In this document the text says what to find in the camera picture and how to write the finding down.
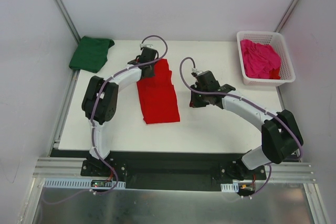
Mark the red t shirt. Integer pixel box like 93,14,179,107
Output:
136,59,180,124

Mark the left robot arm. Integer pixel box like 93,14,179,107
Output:
81,46,159,176

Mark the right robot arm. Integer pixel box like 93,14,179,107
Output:
190,69,303,180

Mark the pink t shirt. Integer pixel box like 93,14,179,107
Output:
240,39,281,79

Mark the folded green t shirt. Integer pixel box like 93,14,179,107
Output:
69,36,115,73

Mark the white plastic laundry basket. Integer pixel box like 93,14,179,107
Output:
236,31,296,87

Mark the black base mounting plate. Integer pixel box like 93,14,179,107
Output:
80,151,266,191

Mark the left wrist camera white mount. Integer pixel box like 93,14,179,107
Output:
140,42,154,50

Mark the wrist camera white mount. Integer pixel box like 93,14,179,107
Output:
191,68,203,77
140,42,154,50

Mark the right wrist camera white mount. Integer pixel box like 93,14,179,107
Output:
191,68,203,77

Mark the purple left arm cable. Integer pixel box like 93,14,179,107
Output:
41,35,169,205

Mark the right white slotted cable duct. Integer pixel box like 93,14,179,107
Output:
220,183,239,193

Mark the white slotted cable duct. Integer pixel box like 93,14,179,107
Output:
44,178,126,190
220,183,239,193

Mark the aluminium frame rail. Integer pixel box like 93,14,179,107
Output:
33,157,317,184

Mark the left white slotted cable duct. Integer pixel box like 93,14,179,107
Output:
44,178,126,190

